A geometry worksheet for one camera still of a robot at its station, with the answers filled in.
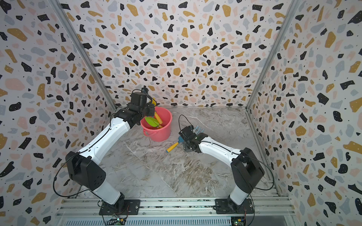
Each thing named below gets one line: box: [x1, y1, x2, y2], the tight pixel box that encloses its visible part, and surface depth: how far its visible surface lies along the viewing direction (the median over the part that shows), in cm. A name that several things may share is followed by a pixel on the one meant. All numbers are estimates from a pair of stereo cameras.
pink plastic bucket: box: [140, 106, 173, 142], surface depth 96 cm
